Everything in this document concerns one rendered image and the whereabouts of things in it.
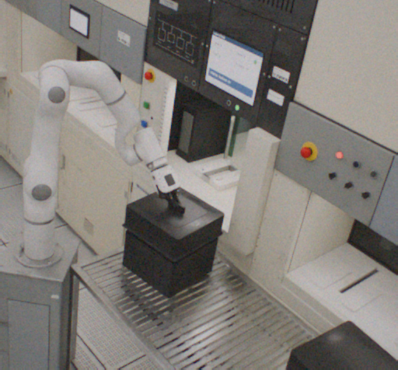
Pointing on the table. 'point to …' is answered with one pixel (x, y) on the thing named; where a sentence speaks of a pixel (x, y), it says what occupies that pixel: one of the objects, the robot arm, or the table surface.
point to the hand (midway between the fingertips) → (175, 203)
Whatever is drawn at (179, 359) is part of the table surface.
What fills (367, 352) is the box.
